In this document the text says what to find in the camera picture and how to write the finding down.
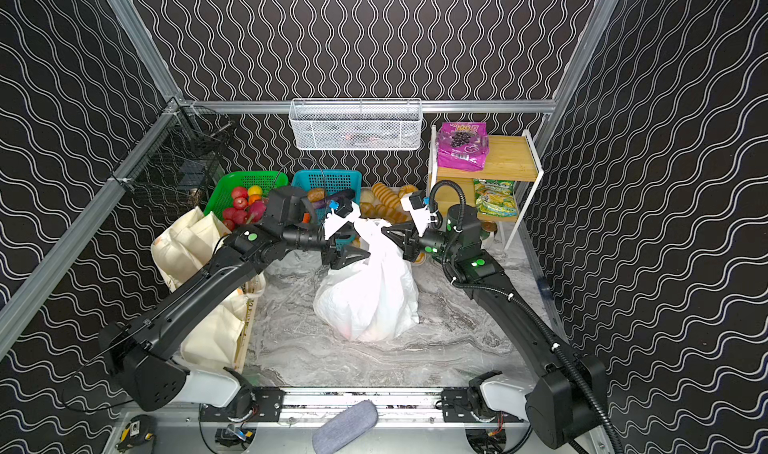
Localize beige bread tray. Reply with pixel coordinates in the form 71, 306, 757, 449
356, 186, 428, 267

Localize white wooden two-tier shelf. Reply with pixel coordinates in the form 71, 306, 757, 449
427, 125, 544, 251

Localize yellow black tape measure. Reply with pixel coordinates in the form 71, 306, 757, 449
115, 414, 157, 454

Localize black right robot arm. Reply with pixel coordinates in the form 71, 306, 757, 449
382, 180, 624, 453

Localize black wire wall basket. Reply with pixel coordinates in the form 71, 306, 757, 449
116, 106, 234, 217

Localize pumpkin shaped bread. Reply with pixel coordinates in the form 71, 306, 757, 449
398, 185, 418, 198

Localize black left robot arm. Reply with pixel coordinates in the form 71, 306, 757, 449
99, 186, 369, 420

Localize green yellow snack bag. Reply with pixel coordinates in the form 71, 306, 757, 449
473, 179, 518, 218

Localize grey cloth pad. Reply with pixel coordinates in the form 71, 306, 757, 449
312, 400, 379, 454

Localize pink dragon fruit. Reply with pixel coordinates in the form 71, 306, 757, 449
246, 199, 267, 224

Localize green white can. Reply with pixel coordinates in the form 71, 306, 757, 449
481, 221, 498, 238

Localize white wire wall basket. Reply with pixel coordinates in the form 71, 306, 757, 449
289, 98, 423, 151

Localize teal plastic basket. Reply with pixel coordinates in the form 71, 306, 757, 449
291, 169, 362, 225

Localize green plastic basket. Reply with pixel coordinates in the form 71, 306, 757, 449
203, 171, 288, 228

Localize left purple snack bag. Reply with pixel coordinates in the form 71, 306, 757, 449
436, 122, 490, 172

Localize white plastic bag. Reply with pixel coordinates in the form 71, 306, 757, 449
313, 219, 419, 342

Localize brown potato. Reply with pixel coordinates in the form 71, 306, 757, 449
307, 188, 326, 203

